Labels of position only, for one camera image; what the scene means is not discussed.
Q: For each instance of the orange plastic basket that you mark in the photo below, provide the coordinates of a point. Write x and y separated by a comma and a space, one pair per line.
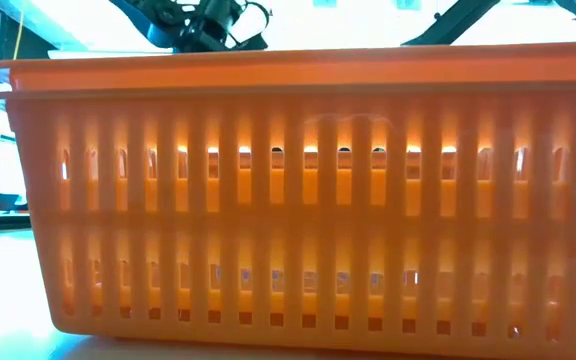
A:
293, 70
293, 235

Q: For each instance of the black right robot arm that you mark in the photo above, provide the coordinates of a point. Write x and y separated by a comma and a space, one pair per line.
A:
448, 22

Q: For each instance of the white ceiling light bar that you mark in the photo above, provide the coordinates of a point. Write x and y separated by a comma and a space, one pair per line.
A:
108, 53

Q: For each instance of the grey laptop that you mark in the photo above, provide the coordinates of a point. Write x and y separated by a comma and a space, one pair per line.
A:
3, 201

